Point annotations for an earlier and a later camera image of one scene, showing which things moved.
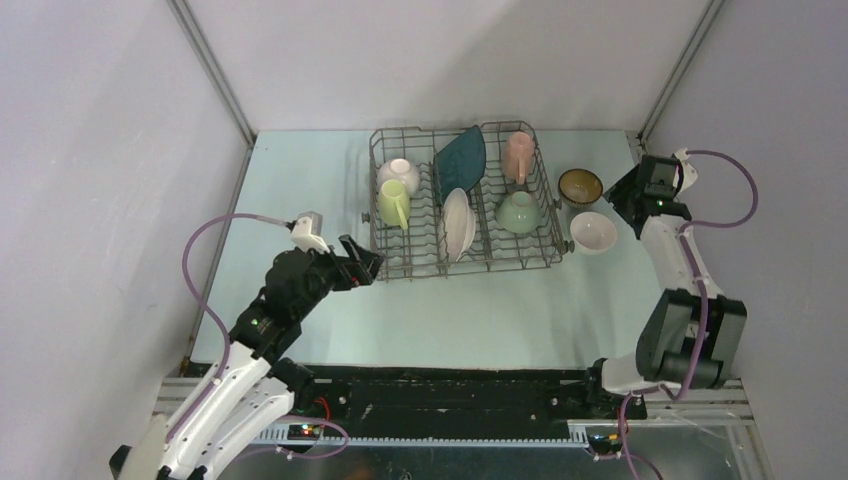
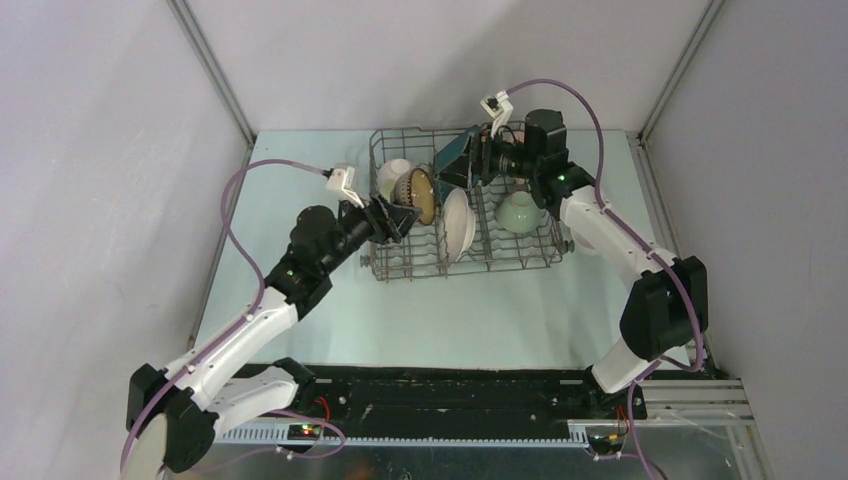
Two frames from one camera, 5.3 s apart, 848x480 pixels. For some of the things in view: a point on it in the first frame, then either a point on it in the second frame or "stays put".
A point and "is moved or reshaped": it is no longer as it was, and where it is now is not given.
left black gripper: [350, 272] → [388, 222]
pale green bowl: [518, 212] stays put
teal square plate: [461, 163] stays put
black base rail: [388, 394] stays put
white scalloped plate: [459, 223] stays put
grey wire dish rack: [465, 200] stays put
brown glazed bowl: [580, 187] is moved or reshaped
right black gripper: [618, 192] → [483, 147]
